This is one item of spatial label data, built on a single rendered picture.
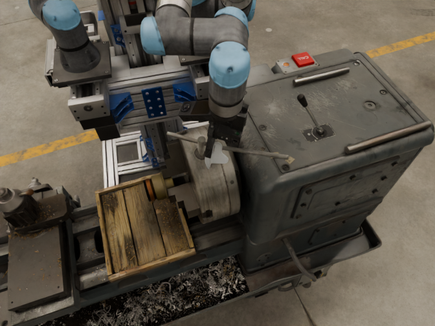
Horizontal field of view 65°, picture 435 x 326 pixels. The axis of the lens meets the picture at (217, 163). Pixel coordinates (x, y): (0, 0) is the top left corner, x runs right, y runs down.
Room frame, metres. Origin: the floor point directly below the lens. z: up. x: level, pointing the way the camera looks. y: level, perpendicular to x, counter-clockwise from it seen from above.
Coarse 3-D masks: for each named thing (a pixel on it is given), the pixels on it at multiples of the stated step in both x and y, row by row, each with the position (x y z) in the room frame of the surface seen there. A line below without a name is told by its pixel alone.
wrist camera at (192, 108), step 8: (184, 104) 0.59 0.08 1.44; (192, 104) 0.59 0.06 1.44; (200, 104) 0.58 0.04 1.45; (184, 112) 0.57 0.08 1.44; (192, 112) 0.56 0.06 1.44; (200, 112) 0.55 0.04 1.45; (208, 112) 0.54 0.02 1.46; (184, 120) 0.56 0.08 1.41; (192, 120) 0.56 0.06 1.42; (200, 120) 0.55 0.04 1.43; (208, 120) 0.54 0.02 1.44; (216, 120) 0.53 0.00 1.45
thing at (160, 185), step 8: (152, 176) 0.60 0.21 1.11; (160, 176) 0.59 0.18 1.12; (144, 184) 0.57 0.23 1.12; (152, 184) 0.57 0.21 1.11; (160, 184) 0.56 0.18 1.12; (168, 184) 0.57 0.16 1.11; (152, 192) 0.54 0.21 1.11; (160, 192) 0.54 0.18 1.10; (152, 200) 0.53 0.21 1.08; (160, 200) 0.54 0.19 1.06
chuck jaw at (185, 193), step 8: (184, 184) 0.57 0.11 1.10; (168, 192) 0.54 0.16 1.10; (176, 192) 0.54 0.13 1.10; (184, 192) 0.54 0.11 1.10; (192, 192) 0.54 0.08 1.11; (176, 200) 0.52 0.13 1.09; (184, 200) 0.51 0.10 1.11; (192, 200) 0.51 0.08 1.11; (192, 208) 0.48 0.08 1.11; (192, 216) 0.47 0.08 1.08; (208, 216) 0.47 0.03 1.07
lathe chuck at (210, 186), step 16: (192, 128) 0.73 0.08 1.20; (192, 144) 0.63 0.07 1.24; (192, 160) 0.57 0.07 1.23; (192, 176) 0.53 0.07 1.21; (208, 176) 0.53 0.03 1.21; (224, 176) 0.54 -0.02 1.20; (208, 192) 0.50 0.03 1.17; (224, 192) 0.50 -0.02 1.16; (208, 208) 0.47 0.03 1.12; (224, 208) 0.48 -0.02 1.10
